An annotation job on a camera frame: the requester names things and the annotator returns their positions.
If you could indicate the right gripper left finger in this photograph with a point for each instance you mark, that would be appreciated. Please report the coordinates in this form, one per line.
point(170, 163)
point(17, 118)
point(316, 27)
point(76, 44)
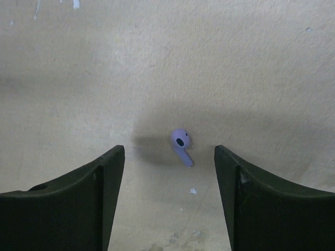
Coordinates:
point(72, 212)

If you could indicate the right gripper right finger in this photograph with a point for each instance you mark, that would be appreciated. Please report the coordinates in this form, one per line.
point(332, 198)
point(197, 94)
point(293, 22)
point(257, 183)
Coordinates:
point(266, 212)

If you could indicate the purple earbud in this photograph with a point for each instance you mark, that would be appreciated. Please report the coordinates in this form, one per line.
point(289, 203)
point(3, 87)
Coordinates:
point(180, 142)

